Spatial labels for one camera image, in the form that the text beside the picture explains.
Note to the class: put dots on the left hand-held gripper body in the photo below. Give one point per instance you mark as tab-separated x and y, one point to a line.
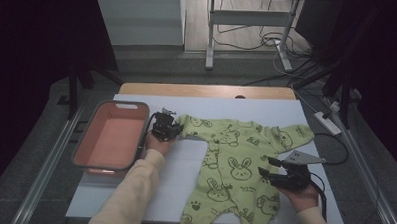
164	127

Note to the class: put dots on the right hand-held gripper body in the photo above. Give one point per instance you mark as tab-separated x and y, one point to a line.
292	177

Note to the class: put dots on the green printed baby romper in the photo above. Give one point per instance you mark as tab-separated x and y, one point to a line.
238	166

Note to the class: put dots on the pink plastic basket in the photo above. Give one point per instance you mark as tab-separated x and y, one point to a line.
108	139

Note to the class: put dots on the person's left hand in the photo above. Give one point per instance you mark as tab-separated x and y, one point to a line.
158	145

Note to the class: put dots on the person's right hand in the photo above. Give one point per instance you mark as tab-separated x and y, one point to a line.
302	199

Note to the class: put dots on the white power strip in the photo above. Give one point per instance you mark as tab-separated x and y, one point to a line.
327	124

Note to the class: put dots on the black tripod stand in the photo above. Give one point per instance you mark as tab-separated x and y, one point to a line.
345	97
73	87

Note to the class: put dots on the white cabinet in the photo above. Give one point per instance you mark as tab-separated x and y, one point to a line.
139	20

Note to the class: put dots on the black curtain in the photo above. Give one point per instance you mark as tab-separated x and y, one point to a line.
31	52
382	48

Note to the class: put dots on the aluminium floor rail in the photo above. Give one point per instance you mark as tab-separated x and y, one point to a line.
51	160
367	174

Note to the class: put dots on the white metal desk frame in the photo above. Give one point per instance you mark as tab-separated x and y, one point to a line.
246	17

